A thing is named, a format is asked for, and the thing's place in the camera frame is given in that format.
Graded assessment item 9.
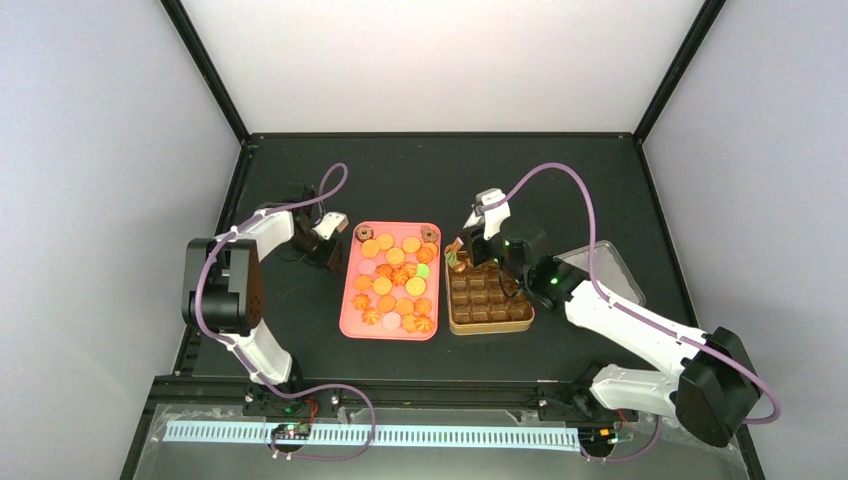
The gold cookie tin box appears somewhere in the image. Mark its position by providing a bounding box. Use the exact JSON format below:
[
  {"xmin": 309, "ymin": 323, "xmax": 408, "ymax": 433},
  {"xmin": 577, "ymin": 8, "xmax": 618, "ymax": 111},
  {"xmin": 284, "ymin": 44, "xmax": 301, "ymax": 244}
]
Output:
[{"xmin": 443, "ymin": 241, "xmax": 535, "ymax": 336}]

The pink round cookie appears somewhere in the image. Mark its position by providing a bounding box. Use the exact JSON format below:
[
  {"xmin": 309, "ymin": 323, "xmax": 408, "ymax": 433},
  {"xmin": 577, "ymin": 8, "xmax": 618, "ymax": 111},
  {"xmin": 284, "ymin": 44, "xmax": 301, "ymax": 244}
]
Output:
[
  {"xmin": 381, "ymin": 311, "xmax": 402, "ymax": 330},
  {"xmin": 357, "ymin": 258, "xmax": 377, "ymax": 276}
]

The green round cookie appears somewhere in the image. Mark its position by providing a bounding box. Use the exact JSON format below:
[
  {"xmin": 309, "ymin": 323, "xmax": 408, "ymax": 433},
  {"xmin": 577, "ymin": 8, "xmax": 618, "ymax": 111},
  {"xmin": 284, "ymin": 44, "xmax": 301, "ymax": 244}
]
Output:
[{"xmin": 415, "ymin": 263, "xmax": 431, "ymax": 279}]

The pink plastic tray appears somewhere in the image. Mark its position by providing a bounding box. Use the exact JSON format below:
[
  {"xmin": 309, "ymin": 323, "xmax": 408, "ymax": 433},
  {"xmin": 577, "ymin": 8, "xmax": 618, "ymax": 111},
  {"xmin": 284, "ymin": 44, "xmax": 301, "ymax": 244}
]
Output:
[{"xmin": 339, "ymin": 221, "xmax": 441, "ymax": 342}]

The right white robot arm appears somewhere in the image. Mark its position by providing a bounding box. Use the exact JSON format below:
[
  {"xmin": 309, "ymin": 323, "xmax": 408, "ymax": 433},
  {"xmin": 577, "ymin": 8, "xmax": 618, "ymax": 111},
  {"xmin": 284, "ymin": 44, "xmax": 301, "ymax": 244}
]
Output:
[{"xmin": 458, "ymin": 226, "xmax": 764, "ymax": 447}]

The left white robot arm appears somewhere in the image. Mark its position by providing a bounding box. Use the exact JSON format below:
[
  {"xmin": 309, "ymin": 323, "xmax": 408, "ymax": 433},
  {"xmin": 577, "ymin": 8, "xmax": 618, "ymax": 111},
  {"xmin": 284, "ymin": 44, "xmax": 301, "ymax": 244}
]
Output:
[{"xmin": 182, "ymin": 186, "xmax": 349, "ymax": 399}]

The chocolate donut cookie left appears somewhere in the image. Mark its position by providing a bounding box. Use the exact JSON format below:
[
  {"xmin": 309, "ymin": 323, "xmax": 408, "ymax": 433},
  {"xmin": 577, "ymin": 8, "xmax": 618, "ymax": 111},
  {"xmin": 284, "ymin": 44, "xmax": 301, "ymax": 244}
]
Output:
[{"xmin": 354, "ymin": 224, "xmax": 374, "ymax": 243}]

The chocolate donut cookie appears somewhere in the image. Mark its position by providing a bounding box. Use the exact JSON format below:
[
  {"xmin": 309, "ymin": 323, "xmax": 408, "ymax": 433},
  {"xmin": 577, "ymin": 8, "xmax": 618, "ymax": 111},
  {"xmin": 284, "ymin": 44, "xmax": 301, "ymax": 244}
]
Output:
[
  {"xmin": 420, "ymin": 225, "xmax": 440, "ymax": 244},
  {"xmin": 354, "ymin": 224, "xmax": 374, "ymax": 243}
]

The chocolate donut cookie right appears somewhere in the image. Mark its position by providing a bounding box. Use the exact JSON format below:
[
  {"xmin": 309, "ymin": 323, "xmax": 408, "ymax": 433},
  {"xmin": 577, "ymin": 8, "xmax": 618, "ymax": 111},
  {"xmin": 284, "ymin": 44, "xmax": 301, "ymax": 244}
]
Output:
[{"xmin": 420, "ymin": 225, "xmax": 440, "ymax": 244}]

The large round sugar cookie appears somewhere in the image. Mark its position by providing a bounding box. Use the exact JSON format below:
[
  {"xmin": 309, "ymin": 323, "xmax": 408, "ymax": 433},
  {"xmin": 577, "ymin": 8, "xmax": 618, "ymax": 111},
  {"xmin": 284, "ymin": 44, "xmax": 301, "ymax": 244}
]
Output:
[{"xmin": 405, "ymin": 276, "xmax": 427, "ymax": 297}]

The orange swirl cookie bottom left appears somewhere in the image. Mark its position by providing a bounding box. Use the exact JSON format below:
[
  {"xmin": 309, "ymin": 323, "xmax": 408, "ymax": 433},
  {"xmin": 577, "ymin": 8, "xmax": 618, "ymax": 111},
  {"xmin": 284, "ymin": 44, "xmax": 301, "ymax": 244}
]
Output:
[{"xmin": 361, "ymin": 308, "xmax": 383, "ymax": 326}]

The orange swirl cookie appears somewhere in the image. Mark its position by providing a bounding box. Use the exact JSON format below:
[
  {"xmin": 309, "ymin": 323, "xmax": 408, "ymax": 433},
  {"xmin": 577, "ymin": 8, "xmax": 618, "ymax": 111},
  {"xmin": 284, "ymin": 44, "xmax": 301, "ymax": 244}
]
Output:
[
  {"xmin": 414, "ymin": 315, "xmax": 435, "ymax": 333},
  {"xmin": 361, "ymin": 308, "xmax": 383, "ymax": 326}
]

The orange swirl cookie bottom right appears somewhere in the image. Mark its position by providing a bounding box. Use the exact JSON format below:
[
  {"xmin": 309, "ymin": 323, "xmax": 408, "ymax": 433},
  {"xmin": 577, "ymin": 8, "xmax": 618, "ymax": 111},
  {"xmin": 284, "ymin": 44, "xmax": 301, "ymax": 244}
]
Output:
[{"xmin": 414, "ymin": 315, "xmax": 435, "ymax": 333}]

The clear plastic tin lid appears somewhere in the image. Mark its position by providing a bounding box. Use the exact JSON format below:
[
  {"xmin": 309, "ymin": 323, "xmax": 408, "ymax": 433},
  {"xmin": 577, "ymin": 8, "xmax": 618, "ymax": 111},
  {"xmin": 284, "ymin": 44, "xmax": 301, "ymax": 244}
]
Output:
[{"xmin": 557, "ymin": 240, "xmax": 646, "ymax": 306}]

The left circuit board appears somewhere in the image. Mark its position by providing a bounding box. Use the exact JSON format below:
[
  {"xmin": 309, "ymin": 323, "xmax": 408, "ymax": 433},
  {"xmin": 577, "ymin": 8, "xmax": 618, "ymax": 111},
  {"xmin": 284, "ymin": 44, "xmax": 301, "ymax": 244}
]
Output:
[{"xmin": 271, "ymin": 423, "xmax": 312, "ymax": 442}]

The circuit board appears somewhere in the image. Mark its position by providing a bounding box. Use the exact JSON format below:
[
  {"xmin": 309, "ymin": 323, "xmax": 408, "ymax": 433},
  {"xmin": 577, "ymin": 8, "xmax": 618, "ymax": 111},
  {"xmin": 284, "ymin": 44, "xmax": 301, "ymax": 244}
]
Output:
[
  {"xmin": 578, "ymin": 428, "xmax": 620, "ymax": 445},
  {"xmin": 271, "ymin": 423, "xmax": 312, "ymax": 442}
]

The clear plastic sheet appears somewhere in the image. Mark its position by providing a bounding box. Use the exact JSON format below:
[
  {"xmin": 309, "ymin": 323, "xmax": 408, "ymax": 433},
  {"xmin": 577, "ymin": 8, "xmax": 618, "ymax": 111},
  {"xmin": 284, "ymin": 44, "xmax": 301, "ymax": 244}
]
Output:
[{"xmin": 133, "ymin": 405, "xmax": 748, "ymax": 479}]

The right circuit board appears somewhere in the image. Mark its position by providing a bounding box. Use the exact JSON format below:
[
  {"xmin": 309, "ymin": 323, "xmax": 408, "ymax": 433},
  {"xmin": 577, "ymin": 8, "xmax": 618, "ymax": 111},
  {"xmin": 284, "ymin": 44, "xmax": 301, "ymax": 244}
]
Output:
[{"xmin": 578, "ymin": 428, "xmax": 620, "ymax": 445}]

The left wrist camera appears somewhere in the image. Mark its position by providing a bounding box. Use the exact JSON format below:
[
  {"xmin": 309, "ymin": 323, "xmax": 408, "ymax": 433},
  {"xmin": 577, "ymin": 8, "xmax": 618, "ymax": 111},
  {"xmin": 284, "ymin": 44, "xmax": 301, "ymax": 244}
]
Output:
[{"xmin": 312, "ymin": 212, "xmax": 349, "ymax": 240}]

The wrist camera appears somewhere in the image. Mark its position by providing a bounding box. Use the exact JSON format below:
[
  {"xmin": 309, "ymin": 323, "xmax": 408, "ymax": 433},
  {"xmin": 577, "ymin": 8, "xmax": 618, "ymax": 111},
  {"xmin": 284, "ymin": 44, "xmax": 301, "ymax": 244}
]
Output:
[
  {"xmin": 312, "ymin": 212, "xmax": 349, "ymax": 240},
  {"xmin": 463, "ymin": 188, "xmax": 511, "ymax": 240}
]

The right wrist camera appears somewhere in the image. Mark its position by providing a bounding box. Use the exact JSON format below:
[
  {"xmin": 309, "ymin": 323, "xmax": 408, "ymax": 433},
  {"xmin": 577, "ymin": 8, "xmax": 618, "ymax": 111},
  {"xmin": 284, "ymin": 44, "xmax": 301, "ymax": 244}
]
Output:
[{"xmin": 463, "ymin": 188, "xmax": 511, "ymax": 240}]

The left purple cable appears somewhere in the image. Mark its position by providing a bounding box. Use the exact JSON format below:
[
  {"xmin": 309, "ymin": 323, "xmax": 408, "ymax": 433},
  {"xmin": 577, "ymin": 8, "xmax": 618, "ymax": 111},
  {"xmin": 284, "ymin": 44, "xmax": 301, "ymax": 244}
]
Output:
[{"xmin": 192, "ymin": 162, "xmax": 378, "ymax": 465}]

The purple cable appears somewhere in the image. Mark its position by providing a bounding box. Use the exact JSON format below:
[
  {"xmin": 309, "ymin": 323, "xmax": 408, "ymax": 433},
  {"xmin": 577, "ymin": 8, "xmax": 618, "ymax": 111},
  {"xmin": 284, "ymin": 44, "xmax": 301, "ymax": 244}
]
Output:
[
  {"xmin": 486, "ymin": 162, "xmax": 783, "ymax": 464},
  {"xmin": 192, "ymin": 162, "xmax": 378, "ymax": 465}
]

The white slotted cable rail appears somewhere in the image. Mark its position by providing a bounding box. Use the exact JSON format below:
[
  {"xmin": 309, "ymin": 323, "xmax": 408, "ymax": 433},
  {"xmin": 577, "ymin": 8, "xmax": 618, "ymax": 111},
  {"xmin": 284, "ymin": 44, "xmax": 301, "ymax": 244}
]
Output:
[{"xmin": 158, "ymin": 420, "xmax": 580, "ymax": 452}]

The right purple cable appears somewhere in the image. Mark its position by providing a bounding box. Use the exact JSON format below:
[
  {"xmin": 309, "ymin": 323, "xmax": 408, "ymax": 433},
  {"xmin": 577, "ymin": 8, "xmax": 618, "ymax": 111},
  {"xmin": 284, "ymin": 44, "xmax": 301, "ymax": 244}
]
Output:
[{"xmin": 486, "ymin": 162, "xmax": 783, "ymax": 464}]

